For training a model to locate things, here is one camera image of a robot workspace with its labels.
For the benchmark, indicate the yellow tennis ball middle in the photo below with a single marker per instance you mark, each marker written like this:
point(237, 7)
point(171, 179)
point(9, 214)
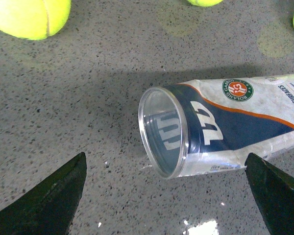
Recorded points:
point(204, 3)

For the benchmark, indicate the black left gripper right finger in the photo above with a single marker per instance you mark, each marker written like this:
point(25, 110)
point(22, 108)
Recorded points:
point(273, 191)

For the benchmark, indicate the clear Wilson tennis ball can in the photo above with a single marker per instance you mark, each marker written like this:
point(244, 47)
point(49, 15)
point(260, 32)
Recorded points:
point(206, 126)

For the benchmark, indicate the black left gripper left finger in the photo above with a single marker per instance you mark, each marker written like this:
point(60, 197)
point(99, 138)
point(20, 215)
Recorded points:
point(48, 208)

